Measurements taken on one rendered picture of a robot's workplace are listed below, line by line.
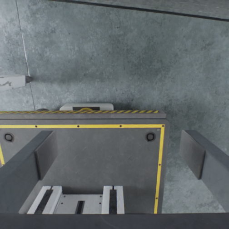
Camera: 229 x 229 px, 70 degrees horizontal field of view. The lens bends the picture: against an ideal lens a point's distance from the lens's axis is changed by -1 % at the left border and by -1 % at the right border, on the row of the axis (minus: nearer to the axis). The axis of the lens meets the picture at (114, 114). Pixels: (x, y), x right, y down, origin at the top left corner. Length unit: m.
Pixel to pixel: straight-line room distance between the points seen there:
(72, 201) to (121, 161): 0.26
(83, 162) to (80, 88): 0.42
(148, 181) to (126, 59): 0.60
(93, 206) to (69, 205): 0.10
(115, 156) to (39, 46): 0.67
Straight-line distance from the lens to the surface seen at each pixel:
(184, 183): 1.26
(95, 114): 0.62
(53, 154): 0.17
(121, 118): 0.62
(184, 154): 0.17
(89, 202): 0.76
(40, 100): 1.01
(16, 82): 0.86
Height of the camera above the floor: 0.91
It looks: 74 degrees down
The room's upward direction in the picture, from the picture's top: 180 degrees clockwise
